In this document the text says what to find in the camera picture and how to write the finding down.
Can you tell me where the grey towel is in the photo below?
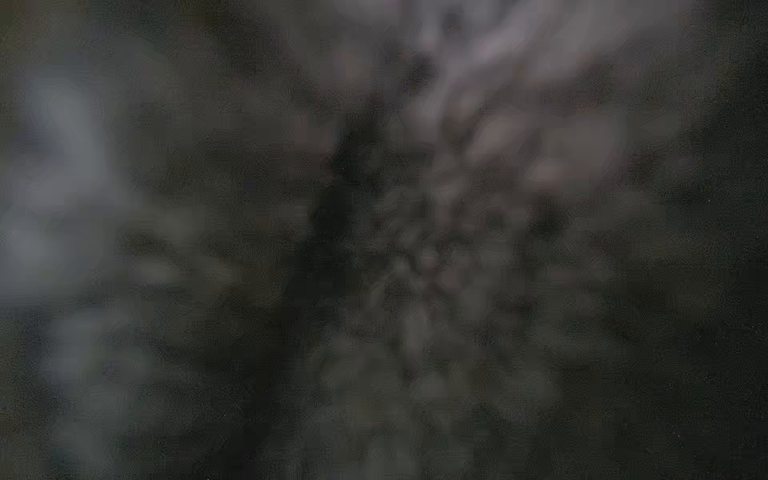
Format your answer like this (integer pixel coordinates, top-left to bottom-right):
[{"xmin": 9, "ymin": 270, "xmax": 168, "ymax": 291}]
[{"xmin": 1, "ymin": 1, "xmax": 767, "ymax": 479}]

